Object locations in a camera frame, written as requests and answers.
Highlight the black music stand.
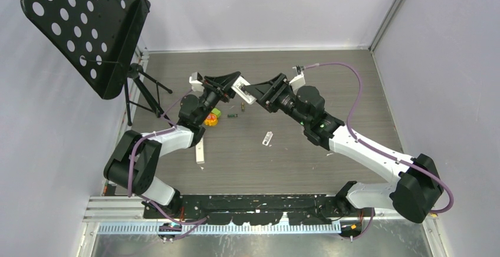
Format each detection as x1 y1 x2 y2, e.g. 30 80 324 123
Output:
20 0 165 117

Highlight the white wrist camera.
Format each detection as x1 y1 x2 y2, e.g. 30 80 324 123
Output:
189 72 204 92
289 65 305 92

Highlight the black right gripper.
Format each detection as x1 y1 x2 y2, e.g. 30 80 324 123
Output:
244 73 310 128

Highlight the yellow orange toy block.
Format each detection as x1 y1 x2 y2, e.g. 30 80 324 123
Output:
204 113 218 127

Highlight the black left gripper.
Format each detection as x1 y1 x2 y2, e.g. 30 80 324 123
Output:
197 73 243 125

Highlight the white battery cover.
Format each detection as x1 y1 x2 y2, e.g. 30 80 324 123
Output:
262 131 274 146

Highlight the white remote control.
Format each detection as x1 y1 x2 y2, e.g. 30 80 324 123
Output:
195 138 205 164
231 76 256 105

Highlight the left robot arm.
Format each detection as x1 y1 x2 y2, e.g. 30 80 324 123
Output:
103 71 241 218

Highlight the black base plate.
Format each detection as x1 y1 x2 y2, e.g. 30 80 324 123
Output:
143 193 376 227

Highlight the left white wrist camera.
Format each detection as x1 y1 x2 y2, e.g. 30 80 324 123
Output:
189 72 204 92

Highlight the green block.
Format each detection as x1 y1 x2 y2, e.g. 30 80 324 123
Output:
211 108 222 118

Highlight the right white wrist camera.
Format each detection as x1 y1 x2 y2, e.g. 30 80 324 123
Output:
289 65 305 92

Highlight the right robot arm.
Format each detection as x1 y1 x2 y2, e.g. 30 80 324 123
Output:
233 74 444 223

